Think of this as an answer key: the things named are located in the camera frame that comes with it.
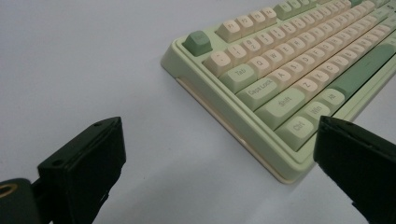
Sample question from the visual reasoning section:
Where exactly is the green and cream keyboard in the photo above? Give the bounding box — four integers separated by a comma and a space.
160, 0, 396, 185

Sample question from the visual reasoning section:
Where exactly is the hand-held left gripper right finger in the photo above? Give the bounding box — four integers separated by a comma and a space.
313, 115, 396, 224

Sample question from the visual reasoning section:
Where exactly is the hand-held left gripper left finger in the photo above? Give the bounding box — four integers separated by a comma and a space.
36, 116, 127, 224

